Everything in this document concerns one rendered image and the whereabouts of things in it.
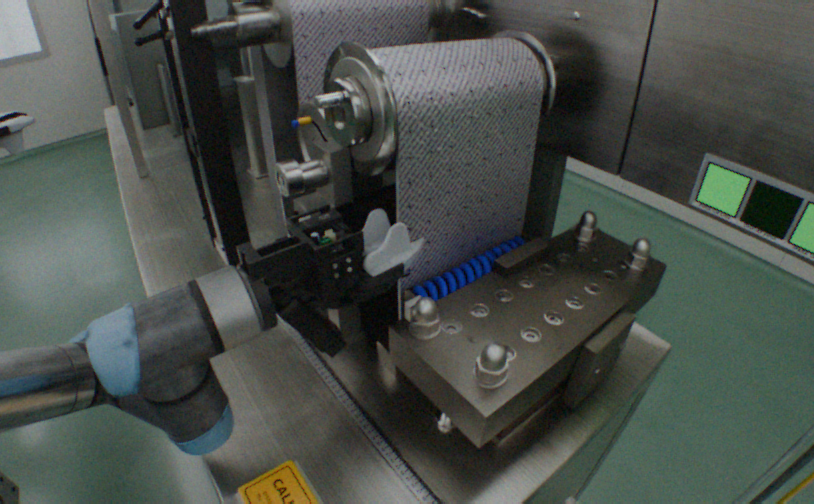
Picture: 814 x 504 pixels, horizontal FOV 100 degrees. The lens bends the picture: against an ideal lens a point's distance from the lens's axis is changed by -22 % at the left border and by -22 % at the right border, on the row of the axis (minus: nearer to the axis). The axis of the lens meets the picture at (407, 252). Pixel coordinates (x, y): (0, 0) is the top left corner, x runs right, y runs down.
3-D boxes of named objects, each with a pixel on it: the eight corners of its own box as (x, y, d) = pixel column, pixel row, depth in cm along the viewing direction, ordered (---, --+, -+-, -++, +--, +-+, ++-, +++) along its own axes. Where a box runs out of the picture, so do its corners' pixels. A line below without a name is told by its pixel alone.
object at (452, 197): (397, 297, 55) (395, 160, 44) (518, 237, 66) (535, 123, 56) (400, 299, 54) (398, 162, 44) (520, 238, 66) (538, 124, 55)
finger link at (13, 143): (43, 143, 64) (-10, 160, 58) (33, 112, 60) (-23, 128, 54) (47, 148, 62) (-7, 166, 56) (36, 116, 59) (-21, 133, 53)
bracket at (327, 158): (313, 336, 65) (281, 148, 48) (348, 319, 69) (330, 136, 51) (329, 355, 62) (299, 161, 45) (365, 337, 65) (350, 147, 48)
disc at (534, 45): (471, 120, 67) (476, 25, 58) (474, 119, 67) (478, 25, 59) (546, 145, 57) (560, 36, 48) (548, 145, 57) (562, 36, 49)
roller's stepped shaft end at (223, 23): (191, 43, 53) (187, 20, 51) (232, 36, 56) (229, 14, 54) (196, 44, 51) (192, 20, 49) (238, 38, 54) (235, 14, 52)
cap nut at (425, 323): (402, 326, 49) (402, 297, 46) (427, 313, 51) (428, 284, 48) (422, 345, 47) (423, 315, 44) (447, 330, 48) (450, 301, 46)
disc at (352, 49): (328, 155, 54) (318, 38, 46) (332, 154, 54) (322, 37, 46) (396, 194, 44) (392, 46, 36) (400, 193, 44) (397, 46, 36)
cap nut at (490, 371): (465, 373, 43) (469, 343, 41) (489, 356, 45) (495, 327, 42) (490, 395, 41) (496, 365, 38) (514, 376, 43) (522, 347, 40)
